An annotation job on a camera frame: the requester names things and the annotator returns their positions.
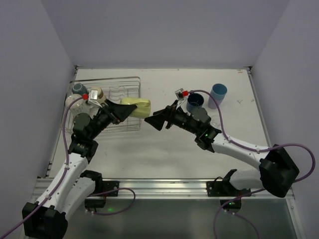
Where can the yellow-green cup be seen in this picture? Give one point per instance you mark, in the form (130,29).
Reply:
(143,109)

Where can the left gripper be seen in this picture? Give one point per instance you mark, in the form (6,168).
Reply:
(112,114)

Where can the light blue cup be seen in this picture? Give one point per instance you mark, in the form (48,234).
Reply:
(219,91)

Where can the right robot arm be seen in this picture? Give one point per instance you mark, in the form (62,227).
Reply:
(276,169)

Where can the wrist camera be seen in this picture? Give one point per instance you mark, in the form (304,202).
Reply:
(94,103)
(181,96)

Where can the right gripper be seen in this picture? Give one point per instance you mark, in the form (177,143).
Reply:
(169,117)

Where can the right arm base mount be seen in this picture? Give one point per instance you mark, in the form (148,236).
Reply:
(221,187)

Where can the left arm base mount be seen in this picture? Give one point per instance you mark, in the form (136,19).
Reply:
(98,200)

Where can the dark teal mug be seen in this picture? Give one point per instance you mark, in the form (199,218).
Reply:
(79,89)

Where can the lavender plastic cup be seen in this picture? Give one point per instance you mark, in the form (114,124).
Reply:
(211,103)

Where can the white patterned cup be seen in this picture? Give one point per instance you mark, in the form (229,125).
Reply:
(77,104)

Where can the clear glass cup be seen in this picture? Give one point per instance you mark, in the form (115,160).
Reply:
(215,122)

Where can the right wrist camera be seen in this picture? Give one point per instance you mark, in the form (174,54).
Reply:
(181,96)

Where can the beige brown cup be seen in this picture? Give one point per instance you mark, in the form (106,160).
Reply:
(97,94)

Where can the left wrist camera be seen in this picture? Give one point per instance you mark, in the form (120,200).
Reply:
(94,103)

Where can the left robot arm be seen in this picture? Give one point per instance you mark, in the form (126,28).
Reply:
(48,217)

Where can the dark blue mug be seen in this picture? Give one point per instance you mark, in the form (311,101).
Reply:
(194,101)

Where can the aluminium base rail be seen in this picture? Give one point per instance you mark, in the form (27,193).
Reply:
(157,189)

